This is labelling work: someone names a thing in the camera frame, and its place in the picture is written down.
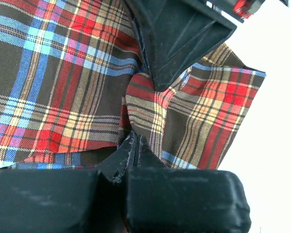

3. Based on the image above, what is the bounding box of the red plaid long sleeve shirt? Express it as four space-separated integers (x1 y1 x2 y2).
0 0 266 169

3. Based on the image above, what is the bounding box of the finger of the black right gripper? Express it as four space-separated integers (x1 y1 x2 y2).
122 0 237 92

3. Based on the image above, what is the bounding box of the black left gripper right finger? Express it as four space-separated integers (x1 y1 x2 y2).
126 136 251 233

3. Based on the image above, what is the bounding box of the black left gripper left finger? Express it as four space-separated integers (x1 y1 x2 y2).
0 133 137 233

